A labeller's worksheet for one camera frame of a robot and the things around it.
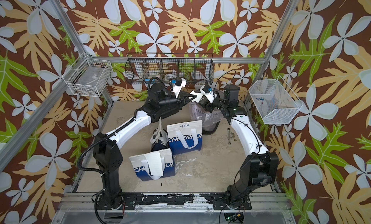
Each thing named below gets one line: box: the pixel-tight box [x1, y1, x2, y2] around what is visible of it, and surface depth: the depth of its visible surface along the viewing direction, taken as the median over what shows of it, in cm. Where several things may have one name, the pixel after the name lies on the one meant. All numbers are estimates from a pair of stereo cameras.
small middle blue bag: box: [150, 127, 170, 153], surface depth 83 cm
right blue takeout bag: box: [166, 119, 203, 155], surface depth 79 cm
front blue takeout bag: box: [128, 148, 176, 182], surface depth 69 cm
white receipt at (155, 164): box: [143, 150, 164, 177], surface depth 68 cm
